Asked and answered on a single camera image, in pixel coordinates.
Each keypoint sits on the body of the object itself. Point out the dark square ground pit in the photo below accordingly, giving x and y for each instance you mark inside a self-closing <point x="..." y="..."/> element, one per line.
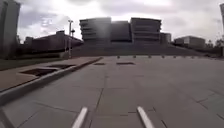
<point x="125" y="63"/>
<point x="99" y="63"/>
<point x="38" y="71"/>
<point x="61" y="66"/>

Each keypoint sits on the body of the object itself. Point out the wide dark stairway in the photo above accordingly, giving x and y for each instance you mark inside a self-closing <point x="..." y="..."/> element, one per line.
<point x="133" y="50"/>

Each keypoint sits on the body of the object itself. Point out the grey paved plaza ground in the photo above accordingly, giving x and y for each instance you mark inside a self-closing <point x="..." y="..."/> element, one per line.
<point x="133" y="83"/>

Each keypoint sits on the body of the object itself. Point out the large dark tiered building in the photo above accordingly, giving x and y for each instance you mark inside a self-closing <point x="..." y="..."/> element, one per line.
<point x="140" y="30"/>

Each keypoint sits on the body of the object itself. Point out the lamp pole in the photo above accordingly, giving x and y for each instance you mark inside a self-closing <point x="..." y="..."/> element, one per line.
<point x="70" y="40"/>

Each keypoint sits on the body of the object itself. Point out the row of bollards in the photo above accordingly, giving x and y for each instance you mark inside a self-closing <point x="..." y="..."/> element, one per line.
<point x="163" y="56"/>

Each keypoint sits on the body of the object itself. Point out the low dark building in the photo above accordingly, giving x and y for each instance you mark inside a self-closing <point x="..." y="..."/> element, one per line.
<point x="55" y="42"/>

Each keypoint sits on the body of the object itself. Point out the robot's own part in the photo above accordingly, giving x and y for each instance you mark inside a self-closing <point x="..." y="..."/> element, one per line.
<point x="145" y="117"/>
<point x="80" y="117"/>

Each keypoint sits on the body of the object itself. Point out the grey concrete kerb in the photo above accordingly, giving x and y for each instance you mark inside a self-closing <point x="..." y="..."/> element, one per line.
<point x="40" y="81"/>

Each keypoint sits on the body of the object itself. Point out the low pale building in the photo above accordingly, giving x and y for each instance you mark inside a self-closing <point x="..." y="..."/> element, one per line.
<point x="191" y="42"/>

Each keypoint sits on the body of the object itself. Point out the raised paved terrace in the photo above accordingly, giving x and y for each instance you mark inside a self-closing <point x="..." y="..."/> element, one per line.
<point x="13" y="76"/>

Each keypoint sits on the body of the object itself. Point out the tall grey building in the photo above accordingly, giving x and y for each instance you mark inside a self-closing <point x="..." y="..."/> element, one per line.
<point x="8" y="30"/>

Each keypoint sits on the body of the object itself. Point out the pale building edge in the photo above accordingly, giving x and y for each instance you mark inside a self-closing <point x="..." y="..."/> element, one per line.
<point x="222" y="16"/>

